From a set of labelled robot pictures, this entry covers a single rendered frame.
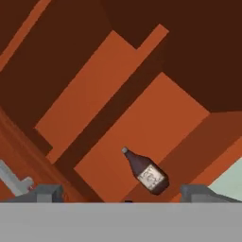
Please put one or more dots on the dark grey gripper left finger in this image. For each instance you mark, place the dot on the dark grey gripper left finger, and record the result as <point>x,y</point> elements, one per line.
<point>47,193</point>

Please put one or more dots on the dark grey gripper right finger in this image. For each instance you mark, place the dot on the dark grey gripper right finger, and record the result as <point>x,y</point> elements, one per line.
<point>198,193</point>

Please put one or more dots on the brown wooden open cabinet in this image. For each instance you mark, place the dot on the brown wooden open cabinet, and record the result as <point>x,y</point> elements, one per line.
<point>126,94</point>

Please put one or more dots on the dark brown labelled bottle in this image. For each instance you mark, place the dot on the dark brown labelled bottle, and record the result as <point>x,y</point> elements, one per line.
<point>147,174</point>

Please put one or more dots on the brown wooden cabinet door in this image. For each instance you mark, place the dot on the brown wooden cabinet door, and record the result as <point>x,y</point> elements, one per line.
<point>28,160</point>

